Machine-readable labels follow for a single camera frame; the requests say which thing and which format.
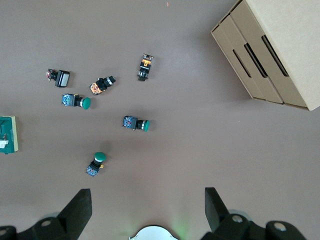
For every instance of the green load switch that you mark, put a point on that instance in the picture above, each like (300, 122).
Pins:
(7, 135)

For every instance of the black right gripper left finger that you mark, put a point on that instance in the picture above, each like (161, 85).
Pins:
(72, 217)

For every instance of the black selector switch orange base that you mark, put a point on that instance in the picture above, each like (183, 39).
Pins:
(100, 86)

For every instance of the green mushroom push button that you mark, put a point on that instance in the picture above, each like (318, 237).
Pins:
(96, 162)
(75, 100)
(132, 122)

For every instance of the black knob switch orange block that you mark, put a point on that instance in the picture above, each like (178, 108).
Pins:
(145, 66)

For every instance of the brown cardboard box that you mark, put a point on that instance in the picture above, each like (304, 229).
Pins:
(275, 37)

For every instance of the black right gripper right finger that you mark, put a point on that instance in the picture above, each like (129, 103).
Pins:
(225, 225)

